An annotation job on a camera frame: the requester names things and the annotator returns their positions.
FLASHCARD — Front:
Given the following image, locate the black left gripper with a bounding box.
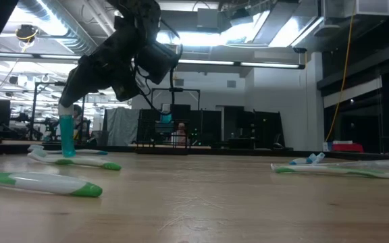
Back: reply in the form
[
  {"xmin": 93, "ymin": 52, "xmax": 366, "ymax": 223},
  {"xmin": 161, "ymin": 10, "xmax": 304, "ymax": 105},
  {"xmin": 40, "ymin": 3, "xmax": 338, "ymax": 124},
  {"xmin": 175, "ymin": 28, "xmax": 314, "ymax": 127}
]
[{"xmin": 58, "ymin": 16, "xmax": 152, "ymax": 107}]

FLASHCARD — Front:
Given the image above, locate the green and white toothbrush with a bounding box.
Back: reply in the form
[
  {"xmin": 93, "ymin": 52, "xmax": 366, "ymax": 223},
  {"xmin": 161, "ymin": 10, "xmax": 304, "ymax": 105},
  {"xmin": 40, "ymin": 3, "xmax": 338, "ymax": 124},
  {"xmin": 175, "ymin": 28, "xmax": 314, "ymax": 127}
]
[
  {"xmin": 0, "ymin": 170, "xmax": 103, "ymax": 198},
  {"xmin": 270, "ymin": 159, "xmax": 389, "ymax": 180},
  {"xmin": 27, "ymin": 149, "xmax": 122, "ymax": 171}
]

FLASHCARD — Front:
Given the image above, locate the person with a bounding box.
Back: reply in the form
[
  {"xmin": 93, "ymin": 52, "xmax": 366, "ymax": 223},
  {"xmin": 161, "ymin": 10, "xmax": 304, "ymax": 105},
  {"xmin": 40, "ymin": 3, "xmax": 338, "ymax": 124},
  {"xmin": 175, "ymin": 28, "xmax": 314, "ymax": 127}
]
[{"xmin": 72, "ymin": 103, "xmax": 90, "ymax": 140}]

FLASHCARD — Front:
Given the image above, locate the grey cloth cover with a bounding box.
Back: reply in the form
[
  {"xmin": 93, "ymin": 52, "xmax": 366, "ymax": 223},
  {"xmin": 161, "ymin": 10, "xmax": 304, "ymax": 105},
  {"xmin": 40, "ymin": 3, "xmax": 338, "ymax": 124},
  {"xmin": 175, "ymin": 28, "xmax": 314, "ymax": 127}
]
[{"xmin": 103, "ymin": 107, "xmax": 140, "ymax": 146}]

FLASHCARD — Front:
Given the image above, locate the long fluorescent light bar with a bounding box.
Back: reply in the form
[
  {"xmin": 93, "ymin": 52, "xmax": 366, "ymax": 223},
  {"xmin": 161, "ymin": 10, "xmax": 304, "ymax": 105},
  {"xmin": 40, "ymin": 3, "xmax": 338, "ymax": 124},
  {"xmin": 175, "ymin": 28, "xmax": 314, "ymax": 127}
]
[{"xmin": 0, "ymin": 52, "xmax": 306, "ymax": 70}]

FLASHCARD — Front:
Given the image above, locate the red box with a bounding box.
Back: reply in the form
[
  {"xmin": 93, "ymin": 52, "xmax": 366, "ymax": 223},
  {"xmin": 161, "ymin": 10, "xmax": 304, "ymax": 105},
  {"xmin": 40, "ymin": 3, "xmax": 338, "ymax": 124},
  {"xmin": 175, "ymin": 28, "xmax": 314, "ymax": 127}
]
[{"xmin": 331, "ymin": 142, "xmax": 365, "ymax": 153}]

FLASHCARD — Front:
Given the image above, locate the white air unit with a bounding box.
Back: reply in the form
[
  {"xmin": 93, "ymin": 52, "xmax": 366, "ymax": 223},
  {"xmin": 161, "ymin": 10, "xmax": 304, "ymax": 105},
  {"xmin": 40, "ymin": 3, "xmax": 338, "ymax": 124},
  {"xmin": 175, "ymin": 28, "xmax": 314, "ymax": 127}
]
[{"xmin": 344, "ymin": 0, "xmax": 389, "ymax": 18}]

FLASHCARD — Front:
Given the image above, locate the silver ventilation duct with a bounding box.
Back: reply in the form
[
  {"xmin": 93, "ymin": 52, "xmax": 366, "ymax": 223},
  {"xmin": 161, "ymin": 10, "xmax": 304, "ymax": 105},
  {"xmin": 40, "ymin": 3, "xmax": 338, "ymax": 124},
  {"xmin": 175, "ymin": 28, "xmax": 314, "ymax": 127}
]
[{"xmin": 15, "ymin": 0, "xmax": 121, "ymax": 57}]

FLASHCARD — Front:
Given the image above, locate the black rig frame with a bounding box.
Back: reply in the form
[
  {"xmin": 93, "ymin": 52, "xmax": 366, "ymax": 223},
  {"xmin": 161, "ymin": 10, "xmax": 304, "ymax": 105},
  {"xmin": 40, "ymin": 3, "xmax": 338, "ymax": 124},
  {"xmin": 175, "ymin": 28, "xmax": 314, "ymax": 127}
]
[
  {"xmin": 150, "ymin": 87, "xmax": 201, "ymax": 112},
  {"xmin": 31, "ymin": 80, "xmax": 88, "ymax": 141}
]

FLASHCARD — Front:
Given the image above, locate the black yellow cable reel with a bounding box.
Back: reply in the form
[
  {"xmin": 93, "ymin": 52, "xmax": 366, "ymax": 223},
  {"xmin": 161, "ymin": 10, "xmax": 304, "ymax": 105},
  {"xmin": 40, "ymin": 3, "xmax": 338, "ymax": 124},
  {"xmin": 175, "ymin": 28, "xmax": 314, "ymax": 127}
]
[{"xmin": 15, "ymin": 24, "xmax": 39, "ymax": 43}]

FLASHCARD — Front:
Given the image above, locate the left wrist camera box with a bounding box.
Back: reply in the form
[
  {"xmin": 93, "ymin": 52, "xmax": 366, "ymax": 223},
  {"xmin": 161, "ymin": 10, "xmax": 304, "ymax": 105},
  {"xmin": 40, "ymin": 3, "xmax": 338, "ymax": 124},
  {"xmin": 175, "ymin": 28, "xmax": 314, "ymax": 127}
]
[{"xmin": 134, "ymin": 40, "xmax": 182, "ymax": 86}]

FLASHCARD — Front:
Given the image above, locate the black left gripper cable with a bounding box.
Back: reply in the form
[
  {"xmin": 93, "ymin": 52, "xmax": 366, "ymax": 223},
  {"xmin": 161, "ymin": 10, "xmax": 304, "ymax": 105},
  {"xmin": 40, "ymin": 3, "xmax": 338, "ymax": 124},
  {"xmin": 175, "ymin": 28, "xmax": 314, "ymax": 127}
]
[{"xmin": 132, "ymin": 43, "xmax": 185, "ymax": 117}]

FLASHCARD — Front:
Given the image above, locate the black wire caddy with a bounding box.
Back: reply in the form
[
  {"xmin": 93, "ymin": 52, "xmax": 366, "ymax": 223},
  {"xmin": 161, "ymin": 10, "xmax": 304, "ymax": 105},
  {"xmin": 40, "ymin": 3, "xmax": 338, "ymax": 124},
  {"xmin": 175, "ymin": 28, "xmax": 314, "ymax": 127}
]
[{"xmin": 135, "ymin": 117, "xmax": 190, "ymax": 155}]

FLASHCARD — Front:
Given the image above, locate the yellow hanging cable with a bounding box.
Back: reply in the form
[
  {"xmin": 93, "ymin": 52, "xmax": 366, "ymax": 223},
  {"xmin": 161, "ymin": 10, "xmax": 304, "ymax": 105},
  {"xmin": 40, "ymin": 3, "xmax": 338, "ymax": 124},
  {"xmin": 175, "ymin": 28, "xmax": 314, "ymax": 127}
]
[{"xmin": 324, "ymin": 0, "xmax": 357, "ymax": 142}]

